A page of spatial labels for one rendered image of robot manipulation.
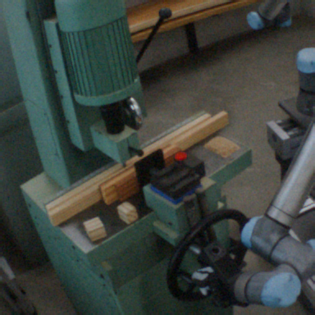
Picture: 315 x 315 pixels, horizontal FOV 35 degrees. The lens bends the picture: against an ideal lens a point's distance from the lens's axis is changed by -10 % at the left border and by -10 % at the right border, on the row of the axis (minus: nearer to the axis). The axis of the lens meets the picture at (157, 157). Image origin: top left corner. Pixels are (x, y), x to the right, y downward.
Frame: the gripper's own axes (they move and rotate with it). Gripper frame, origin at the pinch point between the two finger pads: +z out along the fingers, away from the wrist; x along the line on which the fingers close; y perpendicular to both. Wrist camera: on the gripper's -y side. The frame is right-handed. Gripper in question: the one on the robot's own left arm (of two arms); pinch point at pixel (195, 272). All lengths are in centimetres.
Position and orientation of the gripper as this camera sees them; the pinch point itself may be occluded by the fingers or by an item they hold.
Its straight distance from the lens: 130.7
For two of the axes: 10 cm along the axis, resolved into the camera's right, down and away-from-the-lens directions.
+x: 8.0, -4.0, 4.5
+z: -4.5, 0.9, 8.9
